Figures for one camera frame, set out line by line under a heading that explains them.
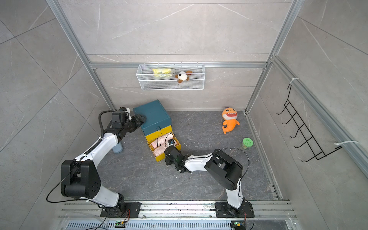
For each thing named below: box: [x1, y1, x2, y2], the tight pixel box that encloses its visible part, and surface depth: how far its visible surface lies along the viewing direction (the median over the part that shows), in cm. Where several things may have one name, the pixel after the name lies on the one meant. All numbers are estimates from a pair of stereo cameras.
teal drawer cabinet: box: [132, 99, 173, 140], surface depth 90 cm
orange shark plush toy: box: [221, 107, 241, 135], surface depth 109 cm
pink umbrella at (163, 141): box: [150, 133, 177, 149], surface depth 97 cm
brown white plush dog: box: [174, 70, 193, 85], surface depth 87 cm
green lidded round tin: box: [241, 137, 254, 150], surface depth 97 cm
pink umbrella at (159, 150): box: [153, 144, 167, 158], surface depth 93 cm
